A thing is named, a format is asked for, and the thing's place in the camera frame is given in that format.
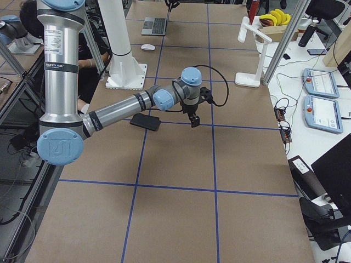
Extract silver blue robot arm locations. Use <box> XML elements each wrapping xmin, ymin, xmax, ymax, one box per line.
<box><xmin>37</xmin><ymin>1</ymin><xmax>213</xmax><ymax>166</ymax></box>

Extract smartphone on side table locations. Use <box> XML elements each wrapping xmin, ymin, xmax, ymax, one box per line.
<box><xmin>307</xmin><ymin>48</ymin><xmax>328</xmax><ymax>56</ymax></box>

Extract white desk lamp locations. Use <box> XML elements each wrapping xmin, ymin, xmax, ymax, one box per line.
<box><xmin>235</xmin><ymin>16</ymin><xmax>273</xmax><ymax>88</ymax></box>

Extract grey laptop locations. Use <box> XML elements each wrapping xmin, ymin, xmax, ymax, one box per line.
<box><xmin>141</xmin><ymin>17</ymin><xmax>168</xmax><ymax>36</ymax></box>

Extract white computer mouse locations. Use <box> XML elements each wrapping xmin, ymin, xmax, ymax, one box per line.
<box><xmin>140</xmin><ymin>44</ymin><xmax>156</xmax><ymax>52</ymax></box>

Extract blue teach pendant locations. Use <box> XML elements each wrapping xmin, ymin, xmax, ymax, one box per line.
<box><xmin>303</xmin><ymin>68</ymin><xmax>339</xmax><ymax>99</ymax></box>
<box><xmin>304</xmin><ymin>95</ymin><xmax>343</xmax><ymax>134</ymax></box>

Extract black water bottle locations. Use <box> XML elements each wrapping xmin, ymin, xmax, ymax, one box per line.
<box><xmin>298</xmin><ymin>19</ymin><xmax>318</xmax><ymax>47</ymax></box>

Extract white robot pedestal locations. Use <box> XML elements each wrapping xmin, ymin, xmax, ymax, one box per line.
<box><xmin>98</xmin><ymin>0</ymin><xmax>148</xmax><ymax>90</ymax></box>

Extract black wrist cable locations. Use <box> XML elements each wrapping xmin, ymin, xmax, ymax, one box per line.
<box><xmin>191</xmin><ymin>64</ymin><xmax>229</xmax><ymax>107</ymax></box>

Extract yellow bananas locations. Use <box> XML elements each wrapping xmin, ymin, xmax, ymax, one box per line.
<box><xmin>259</xmin><ymin>9</ymin><xmax>291</xmax><ymax>27</ymax></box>

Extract black office chair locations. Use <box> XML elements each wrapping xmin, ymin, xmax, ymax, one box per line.
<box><xmin>305</xmin><ymin>0</ymin><xmax>345</xmax><ymax>40</ymax></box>

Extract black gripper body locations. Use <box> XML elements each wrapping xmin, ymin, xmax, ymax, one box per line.
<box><xmin>182</xmin><ymin>87</ymin><xmax>213</xmax><ymax>118</ymax></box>
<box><xmin>165</xmin><ymin>0</ymin><xmax>180</xmax><ymax>12</ymax></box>

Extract cardboard box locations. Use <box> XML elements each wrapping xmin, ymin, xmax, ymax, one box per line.
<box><xmin>256</xmin><ymin>25</ymin><xmax>299</xmax><ymax>43</ymax></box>

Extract upper blue teach pendant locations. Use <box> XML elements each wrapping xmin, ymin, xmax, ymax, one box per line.
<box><xmin>303</xmin><ymin>68</ymin><xmax>339</xmax><ymax>99</ymax></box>

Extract aluminium frame post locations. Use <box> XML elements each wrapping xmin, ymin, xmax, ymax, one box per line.
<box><xmin>262</xmin><ymin>0</ymin><xmax>311</xmax><ymax>86</ymax></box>

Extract red bottle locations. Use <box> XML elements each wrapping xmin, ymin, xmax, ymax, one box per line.
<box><xmin>248</xmin><ymin>0</ymin><xmax>260</xmax><ymax>25</ymax></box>

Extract seated person in black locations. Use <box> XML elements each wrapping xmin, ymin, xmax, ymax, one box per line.
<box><xmin>20</xmin><ymin>1</ymin><xmax>100</xmax><ymax>117</ymax></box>

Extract dark teal mouse pad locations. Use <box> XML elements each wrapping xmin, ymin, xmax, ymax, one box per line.
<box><xmin>129</xmin><ymin>113</ymin><xmax>161</xmax><ymax>132</ymax></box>

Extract lower blue teach pendant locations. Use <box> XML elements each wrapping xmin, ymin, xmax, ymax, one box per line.
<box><xmin>304</xmin><ymin>95</ymin><xmax>343</xmax><ymax>134</ymax></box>

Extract black monitor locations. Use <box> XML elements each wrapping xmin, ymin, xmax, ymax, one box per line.
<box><xmin>312</xmin><ymin>135</ymin><xmax>351</xmax><ymax>216</ymax></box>

